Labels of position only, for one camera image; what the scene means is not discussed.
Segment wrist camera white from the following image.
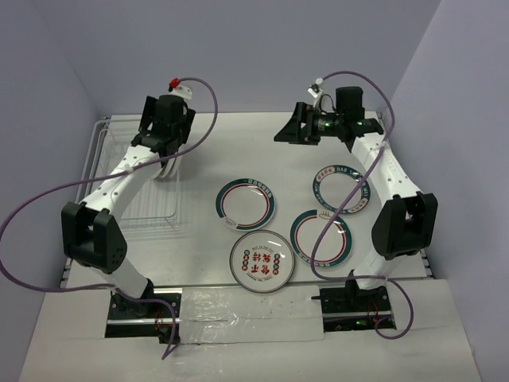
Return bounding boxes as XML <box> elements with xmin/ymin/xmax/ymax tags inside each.
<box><xmin>307</xmin><ymin>77</ymin><xmax>325</xmax><ymax>111</ymax></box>
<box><xmin>168</xmin><ymin>78</ymin><xmax>192</xmax><ymax>100</ymax></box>

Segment hao shi plate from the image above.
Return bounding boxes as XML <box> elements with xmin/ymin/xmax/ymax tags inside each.
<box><xmin>312</xmin><ymin>165</ymin><xmax>371</xmax><ymax>215</ymax></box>
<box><xmin>155</xmin><ymin>160</ymin><xmax>170</xmax><ymax>179</ymax></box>

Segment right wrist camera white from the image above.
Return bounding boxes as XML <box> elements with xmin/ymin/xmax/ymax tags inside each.
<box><xmin>307</xmin><ymin>77</ymin><xmax>325</xmax><ymax>111</ymax></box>

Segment teal red ring plate centre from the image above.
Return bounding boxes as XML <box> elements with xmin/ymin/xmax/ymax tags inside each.
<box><xmin>215</xmin><ymin>178</ymin><xmax>276</xmax><ymax>232</ymax></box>

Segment red character plate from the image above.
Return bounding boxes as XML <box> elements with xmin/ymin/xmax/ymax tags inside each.
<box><xmin>229</xmin><ymin>230</ymin><xmax>296</xmax><ymax>294</ymax></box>

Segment wire dish rack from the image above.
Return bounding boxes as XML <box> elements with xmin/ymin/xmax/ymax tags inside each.
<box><xmin>82</xmin><ymin>115</ymin><xmax>181</xmax><ymax>230</ymax></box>

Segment purple cable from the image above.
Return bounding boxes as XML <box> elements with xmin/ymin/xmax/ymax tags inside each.
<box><xmin>0</xmin><ymin>76</ymin><xmax>219</xmax><ymax>361</ymax></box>
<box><xmin>309</xmin><ymin>71</ymin><xmax>417</xmax><ymax>340</ymax></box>

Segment teal red ring plate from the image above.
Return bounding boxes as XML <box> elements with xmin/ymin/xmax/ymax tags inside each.
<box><xmin>290</xmin><ymin>209</ymin><xmax>353</xmax><ymax>268</ymax></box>
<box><xmin>215</xmin><ymin>178</ymin><xmax>276</xmax><ymax>232</ymax></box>

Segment teal red ring plate right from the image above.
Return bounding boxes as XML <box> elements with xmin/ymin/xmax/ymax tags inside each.
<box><xmin>290</xmin><ymin>209</ymin><xmax>353</xmax><ymax>268</ymax></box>

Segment orange sunburst plate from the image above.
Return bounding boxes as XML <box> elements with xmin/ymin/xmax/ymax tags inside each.
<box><xmin>170</xmin><ymin>156</ymin><xmax>183</xmax><ymax>177</ymax></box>

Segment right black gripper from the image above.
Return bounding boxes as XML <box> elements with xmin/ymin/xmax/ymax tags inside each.
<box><xmin>274</xmin><ymin>102</ymin><xmax>345</xmax><ymax>146</ymax></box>

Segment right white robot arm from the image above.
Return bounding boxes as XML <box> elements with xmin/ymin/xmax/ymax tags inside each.
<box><xmin>274</xmin><ymin>84</ymin><xmax>438</xmax><ymax>311</ymax></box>

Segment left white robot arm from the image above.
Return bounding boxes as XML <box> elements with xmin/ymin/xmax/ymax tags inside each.
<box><xmin>61</xmin><ymin>92</ymin><xmax>196</xmax><ymax>318</ymax></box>

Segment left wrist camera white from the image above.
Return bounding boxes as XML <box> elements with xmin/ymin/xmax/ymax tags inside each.
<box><xmin>168</xmin><ymin>78</ymin><xmax>192</xmax><ymax>100</ymax></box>

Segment teal rim plate steam logo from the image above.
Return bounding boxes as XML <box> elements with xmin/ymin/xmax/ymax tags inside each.
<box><xmin>164</xmin><ymin>158</ymin><xmax>175</xmax><ymax>178</ymax></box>

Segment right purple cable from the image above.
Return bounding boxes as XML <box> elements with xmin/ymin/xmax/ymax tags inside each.
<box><xmin>309</xmin><ymin>71</ymin><xmax>417</xmax><ymax>340</ymax></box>

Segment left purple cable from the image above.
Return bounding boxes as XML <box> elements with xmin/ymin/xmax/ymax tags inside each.
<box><xmin>0</xmin><ymin>76</ymin><xmax>219</xmax><ymax>361</ymax></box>

